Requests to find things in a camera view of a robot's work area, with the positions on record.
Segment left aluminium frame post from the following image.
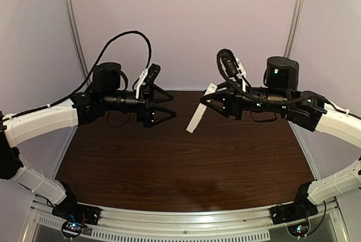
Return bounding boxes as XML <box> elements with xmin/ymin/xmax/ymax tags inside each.
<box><xmin>64</xmin><ymin>0</ymin><xmax>90</xmax><ymax>91</ymax></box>

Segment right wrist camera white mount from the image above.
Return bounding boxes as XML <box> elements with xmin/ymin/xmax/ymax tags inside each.
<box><xmin>221</xmin><ymin>55</ymin><xmax>250</xmax><ymax>92</ymax></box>

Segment front aluminium rail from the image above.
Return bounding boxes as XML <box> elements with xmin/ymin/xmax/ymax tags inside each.
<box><xmin>28</xmin><ymin>191</ymin><xmax>345</xmax><ymax>242</ymax></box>

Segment right aluminium frame post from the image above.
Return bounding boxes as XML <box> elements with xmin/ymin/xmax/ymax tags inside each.
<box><xmin>272</xmin><ymin>0</ymin><xmax>309</xmax><ymax>93</ymax></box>

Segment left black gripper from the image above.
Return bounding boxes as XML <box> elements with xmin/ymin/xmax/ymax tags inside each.
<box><xmin>101</xmin><ymin>84</ymin><xmax>176</xmax><ymax>129</ymax></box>

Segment white remote control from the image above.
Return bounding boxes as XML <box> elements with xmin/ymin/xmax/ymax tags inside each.
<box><xmin>186</xmin><ymin>83</ymin><xmax>218</xmax><ymax>133</ymax></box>

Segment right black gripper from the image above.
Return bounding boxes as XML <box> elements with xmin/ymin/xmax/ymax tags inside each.
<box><xmin>200</xmin><ymin>79</ymin><xmax>289</xmax><ymax>121</ymax></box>

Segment round circuit board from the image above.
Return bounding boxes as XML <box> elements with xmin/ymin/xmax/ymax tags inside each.
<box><xmin>60</xmin><ymin>221</ymin><xmax>86</xmax><ymax>239</ymax></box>
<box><xmin>286</xmin><ymin>221</ymin><xmax>310</xmax><ymax>239</ymax></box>

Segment black camera cable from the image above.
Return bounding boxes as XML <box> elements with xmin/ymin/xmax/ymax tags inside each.
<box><xmin>47</xmin><ymin>29</ymin><xmax>153</xmax><ymax>107</ymax></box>
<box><xmin>216</xmin><ymin>49</ymin><xmax>361</xmax><ymax>118</ymax></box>

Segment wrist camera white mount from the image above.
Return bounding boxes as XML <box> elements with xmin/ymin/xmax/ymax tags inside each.
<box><xmin>221</xmin><ymin>55</ymin><xmax>250</xmax><ymax>92</ymax></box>
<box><xmin>135</xmin><ymin>64</ymin><xmax>161</xmax><ymax>99</ymax></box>

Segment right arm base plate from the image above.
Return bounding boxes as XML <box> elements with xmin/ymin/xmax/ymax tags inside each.
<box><xmin>269</xmin><ymin>203</ymin><xmax>318</xmax><ymax>225</ymax></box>

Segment left round circuit board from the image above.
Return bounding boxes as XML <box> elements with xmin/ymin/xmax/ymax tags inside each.
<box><xmin>60</xmin><ymin>221</ymin><xmax>86</xmax><ymax>239</ymax></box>

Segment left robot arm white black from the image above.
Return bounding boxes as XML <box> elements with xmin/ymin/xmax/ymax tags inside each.
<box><xmin>1</xmin><ymin>62</ymin><xmax>177</xmax><ymax>222</ymax></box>

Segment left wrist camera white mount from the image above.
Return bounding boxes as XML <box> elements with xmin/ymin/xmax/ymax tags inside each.
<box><xmin>135</xmin><ymin>64</ymin><xmax>161</xmax><ymax>99</ymax></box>

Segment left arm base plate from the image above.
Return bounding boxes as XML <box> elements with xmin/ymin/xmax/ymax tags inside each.
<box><xmin>51</xmin><ymin>200</ymin><xmax>100</xmax><ymax>226</ymax></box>

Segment right black camera cable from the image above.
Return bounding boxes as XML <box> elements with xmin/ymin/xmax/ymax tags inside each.
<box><xmin>216</xmin><ymin>49</ymin><xmax>361</xmax><ymax>118</ymax></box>

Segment right round circuit board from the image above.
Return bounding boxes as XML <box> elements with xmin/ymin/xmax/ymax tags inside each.
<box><xmin>286</xmin><ymin>221</ymin><xmax>310</xmax><ymax>239</ymax></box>

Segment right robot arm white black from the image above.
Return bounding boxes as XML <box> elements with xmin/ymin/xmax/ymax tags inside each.
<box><xmin>200</xmin><ymin>49</ymin><xmax>360</xmax><ymax>147</ymax></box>

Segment left black camera cable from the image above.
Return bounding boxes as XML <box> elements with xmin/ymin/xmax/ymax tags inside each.
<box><xmin>47</xmin><ymin>29</ymin><xmax>153</xmax><ymax>107</ymax></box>

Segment aluminium frame post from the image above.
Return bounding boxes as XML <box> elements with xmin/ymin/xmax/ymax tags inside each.
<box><xmin>272</xmin><ymin>0</ymin><xmax>309</xmax><ymax>93</ymax></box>
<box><xmin>64</xmin><ymin>0</ymin><xmax>90</xmax><ymax>91</ymax></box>

